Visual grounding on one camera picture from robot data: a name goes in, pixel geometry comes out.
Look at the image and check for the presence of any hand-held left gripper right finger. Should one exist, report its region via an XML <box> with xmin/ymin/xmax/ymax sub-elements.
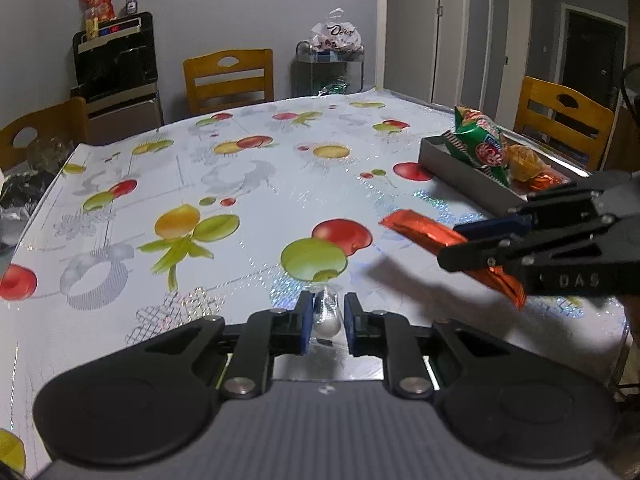
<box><xmin>344</xmin><ymin>291</ymin><xmax>521</xmax><ymax>401</ymax></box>

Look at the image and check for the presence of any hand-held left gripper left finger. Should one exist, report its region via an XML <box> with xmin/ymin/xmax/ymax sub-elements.
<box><xmin>132</xmin><ymin>290</ymin><xmax>316</xmax><ymax>401</ymax></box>

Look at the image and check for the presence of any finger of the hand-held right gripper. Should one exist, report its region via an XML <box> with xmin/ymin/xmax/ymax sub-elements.
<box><xmin>436</xmin><ymin>214</ymin><xmax>618</xmax><ymax>274</ymax></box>
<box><xmin>452</xmin><ymin>182</ymin><xmax>601</xmax><ymax>242</ymax></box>

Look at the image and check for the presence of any white lollipop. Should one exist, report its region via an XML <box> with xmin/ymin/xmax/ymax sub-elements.
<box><xmin>311</xmin><ymin>282</ymin><xmax>346</xmax><ymax>346</ymax></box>

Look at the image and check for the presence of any grey cardboard box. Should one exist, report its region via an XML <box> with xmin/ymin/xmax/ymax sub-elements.
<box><xmin>417</xmin><ymin>132</ymin><xmax>596</xmax><ymax>217</ymax></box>

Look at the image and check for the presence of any long orange snack bar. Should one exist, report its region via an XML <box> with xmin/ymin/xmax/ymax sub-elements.
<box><xmin>379</xmin><ymin>208</ymin><xmax>527</xmax><ymax>311</ymax></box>

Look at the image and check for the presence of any tan pastry packet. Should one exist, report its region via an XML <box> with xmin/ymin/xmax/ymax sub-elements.
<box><xmin>502</xmin><ymin>144</ymin><xmax>548</xmax><ymax>183</ymax></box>

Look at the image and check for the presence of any orange wafer packet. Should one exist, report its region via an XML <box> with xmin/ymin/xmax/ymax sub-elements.
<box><xmin>527</xmin><ymin>171</ymin><xmax>573</xmax><ymax>193</ymax></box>

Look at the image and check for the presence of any green chip bag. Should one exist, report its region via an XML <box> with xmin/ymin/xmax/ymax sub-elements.
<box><xmin>445</xmin><ymin>104</ymin><xmax>511</xmax><ymax>188</ymax></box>

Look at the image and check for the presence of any wooden chair with arched cutout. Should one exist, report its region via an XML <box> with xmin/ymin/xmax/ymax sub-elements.
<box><xmin>514</xmin><ymin>76</ymin><xmax>616</xmax><ymax>171</ymax></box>

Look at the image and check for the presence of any fruit print tablecloth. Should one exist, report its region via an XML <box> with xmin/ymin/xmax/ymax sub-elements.
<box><xmin>0</xmin><ymin>86</ymin><xmax>633</xmax><ymax>466</ymax></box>

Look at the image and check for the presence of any dark entrance door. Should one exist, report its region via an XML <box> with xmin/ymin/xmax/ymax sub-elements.
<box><xmin>557</xmin><ymin>2</ymin><xmax>628</xmax><ymax>111</ymax></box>

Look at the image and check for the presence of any metal utility cart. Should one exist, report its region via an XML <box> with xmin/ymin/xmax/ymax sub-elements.
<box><xmin>294</xmin><ymin>40</ymin><xmax>366</xmax><ymax>97</ymax></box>

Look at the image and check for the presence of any wooden chair with oval cutout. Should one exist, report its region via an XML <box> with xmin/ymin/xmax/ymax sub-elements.
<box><xmin>182</xmin><ymin>49</ymin><xmax>275</xmax><ymax>116</ymax></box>

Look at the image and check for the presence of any clear printed plastic bag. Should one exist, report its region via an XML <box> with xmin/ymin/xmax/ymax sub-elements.
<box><xmin>310</xmin><ymin>8</ymin><xmax>365</xmax><ymax>55</ymax></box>

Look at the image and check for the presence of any clear crumpled plastic bag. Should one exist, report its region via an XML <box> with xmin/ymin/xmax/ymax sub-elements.
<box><xmin>27</xmin><ymin>137</ymin><xmax>76</xmax><ymax>173</ymax></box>

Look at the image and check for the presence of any black plastic bag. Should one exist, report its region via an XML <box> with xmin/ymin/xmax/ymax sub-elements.
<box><xmin>0</xmin><ymin>170</ymin><xmax>56</xmax><ymax>211</ymax></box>

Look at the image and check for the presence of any black water dispenser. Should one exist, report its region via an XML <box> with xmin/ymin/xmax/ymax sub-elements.
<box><xmin>70</xmin><ymin>11</ymin><xmax>165</xmax><ymax>133</ymax></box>

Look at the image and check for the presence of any wooden chair with round cutout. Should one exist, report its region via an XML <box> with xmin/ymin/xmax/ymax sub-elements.
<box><xmin>0</xmin><ymin>96</ymin><xmax>91</xmax><ymax>173</ymax></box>

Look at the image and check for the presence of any white door with frame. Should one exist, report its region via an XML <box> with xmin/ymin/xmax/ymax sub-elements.
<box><xmin>492</xmin><ymin>0</ymin><xmax>533</xmax><ymax>128</ymax></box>
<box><xmin>377</xmin><ymin>0</ymin><xmax>466</xmax><ymax>107</ymax></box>

